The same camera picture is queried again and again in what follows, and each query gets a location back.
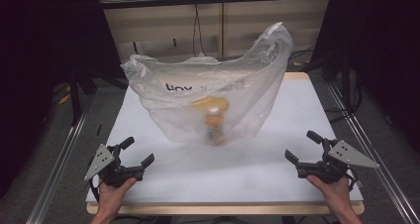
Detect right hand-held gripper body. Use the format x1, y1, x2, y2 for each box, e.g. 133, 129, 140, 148
296, 138, 380, 185

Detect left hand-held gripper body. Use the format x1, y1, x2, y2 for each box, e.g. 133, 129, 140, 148
83, 144, 147, 189

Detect translucent white plastic bag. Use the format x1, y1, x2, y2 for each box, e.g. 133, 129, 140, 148
120, 21, 294, 148

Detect person's right hand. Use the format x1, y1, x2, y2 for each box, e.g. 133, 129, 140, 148
305, 174, 352, 214

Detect person's left hand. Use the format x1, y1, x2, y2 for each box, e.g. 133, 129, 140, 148
97, 176, 139, 216

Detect black metal stand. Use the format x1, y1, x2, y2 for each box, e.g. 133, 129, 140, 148
66, 64, 99, 127

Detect orange bottle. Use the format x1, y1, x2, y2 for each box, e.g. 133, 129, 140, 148
203, 106, 226, 147

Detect yellow round item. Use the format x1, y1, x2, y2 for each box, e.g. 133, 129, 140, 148
192, 96, 230, 115

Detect dark curtain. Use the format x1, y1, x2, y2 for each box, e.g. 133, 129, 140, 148
310, 0, 420, 153
0, 0, 126, 198

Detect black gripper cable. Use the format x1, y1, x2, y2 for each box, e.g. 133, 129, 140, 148
344, 167, 361, 192
86, 177, 101, 203

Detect metal floor rail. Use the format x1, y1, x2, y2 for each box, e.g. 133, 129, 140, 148
25, 93, 95, 224
326, 82, 420, 224

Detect black floor cables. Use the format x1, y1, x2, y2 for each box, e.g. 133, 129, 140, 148
323, 59, 365, 124

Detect black hanging cables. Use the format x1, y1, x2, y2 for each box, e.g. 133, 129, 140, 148
191, 3, 207, 57

